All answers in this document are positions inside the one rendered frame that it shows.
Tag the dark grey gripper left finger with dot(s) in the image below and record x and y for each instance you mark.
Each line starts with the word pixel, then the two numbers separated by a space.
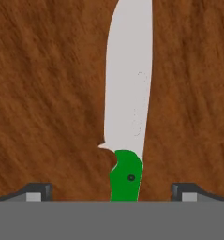
pixel 38 190

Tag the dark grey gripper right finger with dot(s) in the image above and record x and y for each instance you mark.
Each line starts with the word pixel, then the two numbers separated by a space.
pixel 183 190

